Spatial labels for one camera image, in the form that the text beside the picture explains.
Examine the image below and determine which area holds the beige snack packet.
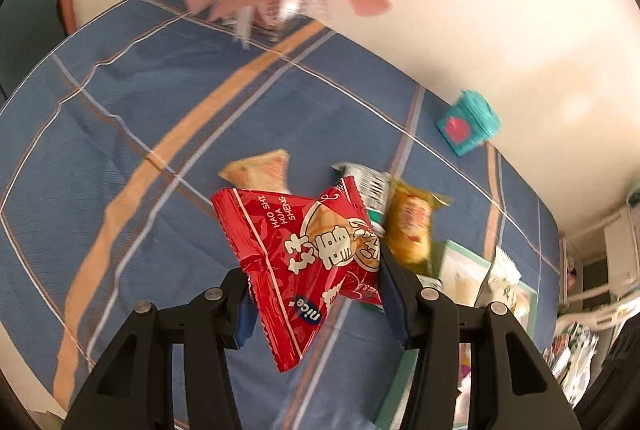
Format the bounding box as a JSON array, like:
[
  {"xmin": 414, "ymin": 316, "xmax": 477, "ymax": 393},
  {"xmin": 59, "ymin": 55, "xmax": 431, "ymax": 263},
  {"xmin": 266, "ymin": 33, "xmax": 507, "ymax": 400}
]
[{"xmin": 218, "ymin": 149, "xmax": 292, "ymax": 192}]

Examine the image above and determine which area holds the white tray with teal rim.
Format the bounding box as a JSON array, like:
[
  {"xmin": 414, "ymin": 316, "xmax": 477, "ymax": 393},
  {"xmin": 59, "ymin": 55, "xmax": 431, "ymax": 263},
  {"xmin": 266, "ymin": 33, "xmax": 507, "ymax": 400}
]
[{"xmin": 375, "ymin": 239, "xmax": 540, "ymax": 430}]

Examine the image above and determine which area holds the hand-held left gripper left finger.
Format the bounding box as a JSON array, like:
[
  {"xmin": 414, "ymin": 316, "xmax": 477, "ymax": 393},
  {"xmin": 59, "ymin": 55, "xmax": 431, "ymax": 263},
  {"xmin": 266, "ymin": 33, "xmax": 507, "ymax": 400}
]
[{"xmin": 61, "ymin": 267, "xmax": 258, "ymax": 430}]

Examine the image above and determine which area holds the white furniture frame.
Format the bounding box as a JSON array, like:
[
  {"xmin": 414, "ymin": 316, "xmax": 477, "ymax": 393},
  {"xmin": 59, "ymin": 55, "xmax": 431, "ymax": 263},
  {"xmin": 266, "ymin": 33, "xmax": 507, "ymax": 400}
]
[{"xmin": 557, "ymin": 190, "xmax": 640, "ymax": 328}]

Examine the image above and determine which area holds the pile of printed papers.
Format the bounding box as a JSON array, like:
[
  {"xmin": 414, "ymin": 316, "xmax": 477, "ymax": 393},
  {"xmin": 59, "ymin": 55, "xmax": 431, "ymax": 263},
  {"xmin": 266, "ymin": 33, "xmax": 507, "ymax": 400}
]
[{"xmin": 542, "ymin": 320, "xmax": 599, "ymax": 403}]

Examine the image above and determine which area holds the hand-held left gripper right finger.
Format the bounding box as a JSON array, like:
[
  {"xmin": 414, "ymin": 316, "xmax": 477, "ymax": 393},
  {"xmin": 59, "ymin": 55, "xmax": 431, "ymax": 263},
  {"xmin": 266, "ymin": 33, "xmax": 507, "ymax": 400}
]
[{"xmin": 378, "ymin": 255, "xmax": 583, "ymax": 430}]

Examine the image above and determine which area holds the small teal box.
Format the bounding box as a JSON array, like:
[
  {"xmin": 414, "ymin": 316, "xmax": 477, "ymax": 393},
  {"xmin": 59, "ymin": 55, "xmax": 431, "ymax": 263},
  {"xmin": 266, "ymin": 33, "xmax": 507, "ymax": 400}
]
[{"xmin": 436, "ymin": 90, "xmax": 501, "ymax": 157}]

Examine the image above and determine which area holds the red peanut snack packet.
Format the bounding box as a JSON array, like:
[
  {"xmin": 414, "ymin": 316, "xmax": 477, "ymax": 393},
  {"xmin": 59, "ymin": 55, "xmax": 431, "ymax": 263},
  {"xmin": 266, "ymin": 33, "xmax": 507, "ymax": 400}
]
[{"xmin": 211, "ymin": 175, "xmax": 383, "ymax": 373}]

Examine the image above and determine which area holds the blue plaid tablecloth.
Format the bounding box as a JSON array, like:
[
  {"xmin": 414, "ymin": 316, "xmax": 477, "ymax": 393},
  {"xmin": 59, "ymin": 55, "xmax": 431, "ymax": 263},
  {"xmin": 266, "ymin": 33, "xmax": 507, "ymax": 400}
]
[{"xmin": 0, "ymin": 0, "xmax": 561, "ymax": 430}]

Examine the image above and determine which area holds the white packet with black script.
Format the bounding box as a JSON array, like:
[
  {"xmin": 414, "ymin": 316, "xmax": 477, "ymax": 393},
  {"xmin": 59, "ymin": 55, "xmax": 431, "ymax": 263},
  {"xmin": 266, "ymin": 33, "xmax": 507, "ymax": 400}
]
[{"xmin": 475, "ymin": 247, "xmax": 531, "ymax": 326}]

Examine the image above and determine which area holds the yellow cake packet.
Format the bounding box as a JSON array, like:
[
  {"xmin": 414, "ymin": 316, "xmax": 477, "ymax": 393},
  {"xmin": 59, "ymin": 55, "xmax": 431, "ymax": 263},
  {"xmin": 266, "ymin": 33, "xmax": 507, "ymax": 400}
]
[{"xmin": 382, "ymin": 177, "xmax": 453, "ymax": 268}]

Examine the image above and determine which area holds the green white striped snack packet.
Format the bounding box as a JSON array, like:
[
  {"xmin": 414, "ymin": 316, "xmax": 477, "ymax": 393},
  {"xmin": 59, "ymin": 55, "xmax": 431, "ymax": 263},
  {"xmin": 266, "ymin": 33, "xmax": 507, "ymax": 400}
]
[{"xmin": 332, "ymin": 161, "xmax": 393, "ymax": 231}]

